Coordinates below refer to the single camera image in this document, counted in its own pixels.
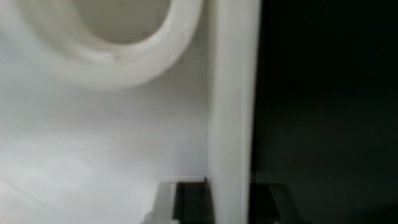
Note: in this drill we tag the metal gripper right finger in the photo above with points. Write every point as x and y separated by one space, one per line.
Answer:
273 208

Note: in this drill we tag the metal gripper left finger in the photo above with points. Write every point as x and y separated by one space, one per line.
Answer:
184 203

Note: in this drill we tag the white square tabletop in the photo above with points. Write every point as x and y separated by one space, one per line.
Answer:
127 106

